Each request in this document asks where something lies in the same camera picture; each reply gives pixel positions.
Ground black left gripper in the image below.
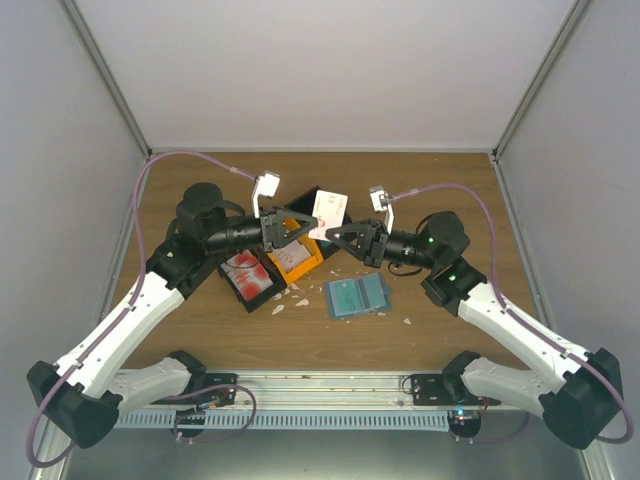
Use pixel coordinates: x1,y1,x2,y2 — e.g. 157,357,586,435
206,206,318,253

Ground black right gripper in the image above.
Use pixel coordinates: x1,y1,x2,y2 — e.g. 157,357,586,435
326,219,439,271

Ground white VIP card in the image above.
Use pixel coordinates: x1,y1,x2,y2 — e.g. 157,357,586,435
308,189,348,241

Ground teal VIP chip card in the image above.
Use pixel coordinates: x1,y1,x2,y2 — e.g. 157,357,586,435
325,279,366,319

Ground teal card holder wallet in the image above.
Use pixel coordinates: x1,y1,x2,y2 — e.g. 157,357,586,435
324,273,391,319

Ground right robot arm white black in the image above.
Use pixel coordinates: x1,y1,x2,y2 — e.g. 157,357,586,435
326,211,633,450

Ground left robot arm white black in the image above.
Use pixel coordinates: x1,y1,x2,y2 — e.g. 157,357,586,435
27,182,317,449

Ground white cards in orange bin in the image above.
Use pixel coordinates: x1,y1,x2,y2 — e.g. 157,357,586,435
273,241,311,273

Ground black bin with teal cards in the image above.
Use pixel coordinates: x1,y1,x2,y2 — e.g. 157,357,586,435
285,186,351,260

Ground black bin with red cards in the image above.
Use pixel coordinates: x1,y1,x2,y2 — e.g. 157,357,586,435
217,248,286,313

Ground red white cards stack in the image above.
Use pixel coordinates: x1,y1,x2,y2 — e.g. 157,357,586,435
222,250,273,301

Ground orange plastic bin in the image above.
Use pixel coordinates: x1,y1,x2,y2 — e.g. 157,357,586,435
268,236,323,286

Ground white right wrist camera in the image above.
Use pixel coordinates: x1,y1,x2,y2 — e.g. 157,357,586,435
369,186,395,233

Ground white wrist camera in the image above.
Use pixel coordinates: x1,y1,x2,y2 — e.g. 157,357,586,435
251,171,280,218
369,186,395,233

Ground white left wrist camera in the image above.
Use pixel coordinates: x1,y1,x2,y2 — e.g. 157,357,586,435
251,171,280,218

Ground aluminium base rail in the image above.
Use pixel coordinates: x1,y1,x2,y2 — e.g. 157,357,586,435
120,366,549,416

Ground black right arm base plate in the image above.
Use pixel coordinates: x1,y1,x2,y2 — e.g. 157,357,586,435
400,373,501,407

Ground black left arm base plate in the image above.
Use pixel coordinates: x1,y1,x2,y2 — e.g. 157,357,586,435
165,372,238,405

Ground grey slotted cable duct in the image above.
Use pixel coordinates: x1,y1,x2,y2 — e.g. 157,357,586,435
112,409,451,432

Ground aluminium frame post left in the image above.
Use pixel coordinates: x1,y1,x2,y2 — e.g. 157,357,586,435
58,0,152,159

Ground aluminium frame post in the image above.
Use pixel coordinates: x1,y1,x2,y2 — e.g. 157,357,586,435
58,0,152,159
490,0,593,163

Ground aluminium frame post right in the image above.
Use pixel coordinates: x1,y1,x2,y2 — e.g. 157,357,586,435
490,0,593,163

